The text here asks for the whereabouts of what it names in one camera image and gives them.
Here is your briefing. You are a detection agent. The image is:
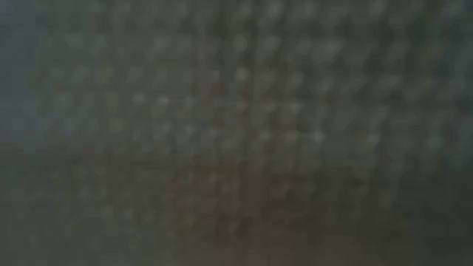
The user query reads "white beige-checked towel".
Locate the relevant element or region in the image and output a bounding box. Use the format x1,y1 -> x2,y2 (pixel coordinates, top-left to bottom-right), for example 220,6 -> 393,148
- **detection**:
0,0 -> 473,266

